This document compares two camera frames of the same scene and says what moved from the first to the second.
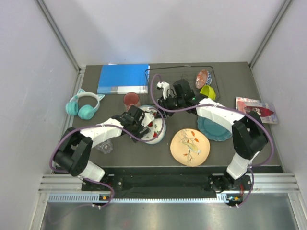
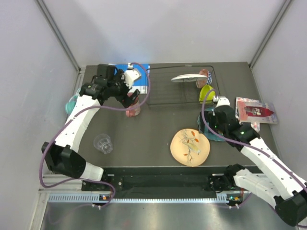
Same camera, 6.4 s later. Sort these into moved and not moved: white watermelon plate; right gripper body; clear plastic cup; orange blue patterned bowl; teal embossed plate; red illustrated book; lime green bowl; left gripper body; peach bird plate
Moved: right gripper body; white watermelon plate; left gripper body
Not moved: lime green bowl; red illustrated book; peach bird plate; teal embossed plate; orange blue patterned bowl; clear plastic cup
